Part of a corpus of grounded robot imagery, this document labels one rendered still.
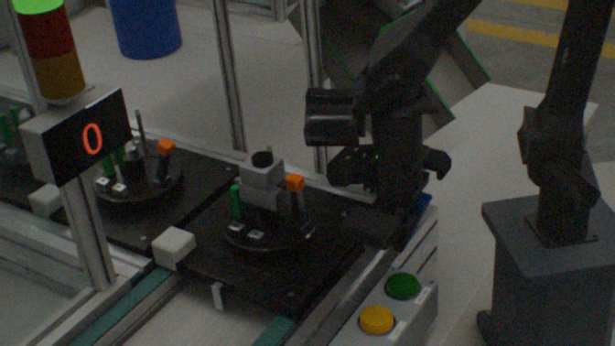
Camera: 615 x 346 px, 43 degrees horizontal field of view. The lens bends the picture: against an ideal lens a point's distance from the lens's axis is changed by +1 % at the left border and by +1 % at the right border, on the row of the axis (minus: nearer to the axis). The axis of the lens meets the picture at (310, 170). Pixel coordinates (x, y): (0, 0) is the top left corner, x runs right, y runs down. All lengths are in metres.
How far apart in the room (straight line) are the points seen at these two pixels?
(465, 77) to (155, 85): 0.75
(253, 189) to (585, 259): 0.43
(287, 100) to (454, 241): 0.58
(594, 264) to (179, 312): 0.54
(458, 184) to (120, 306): 0.62
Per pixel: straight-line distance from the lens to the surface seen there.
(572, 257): 0.94
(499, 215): 0.99
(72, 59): 0.90
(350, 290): 1.04
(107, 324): 1.07
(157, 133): 1.43
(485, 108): 1.63
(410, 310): 1.00
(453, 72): 1.40
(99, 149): 0.95
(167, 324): 1.09
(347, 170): 0.91
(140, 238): 1.16
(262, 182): 1.05
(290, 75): 1.80
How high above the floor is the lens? 1.65
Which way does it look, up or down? 33 degrees down
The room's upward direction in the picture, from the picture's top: 5 degrees counter-clockwise
